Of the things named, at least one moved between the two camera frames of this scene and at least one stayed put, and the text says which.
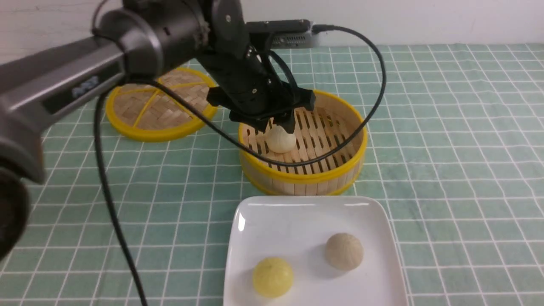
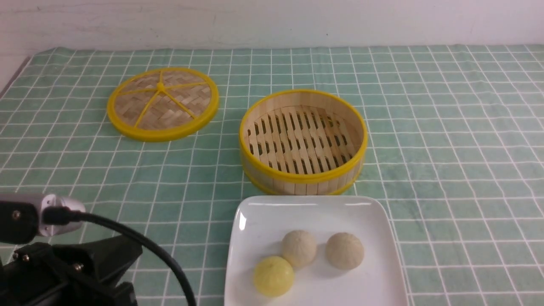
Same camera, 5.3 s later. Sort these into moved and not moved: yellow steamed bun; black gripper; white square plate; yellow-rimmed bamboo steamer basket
Moved: black gripper
Not moved: yellow steamed bun; white square plate; yellow-rimmed bamboo steamer basket
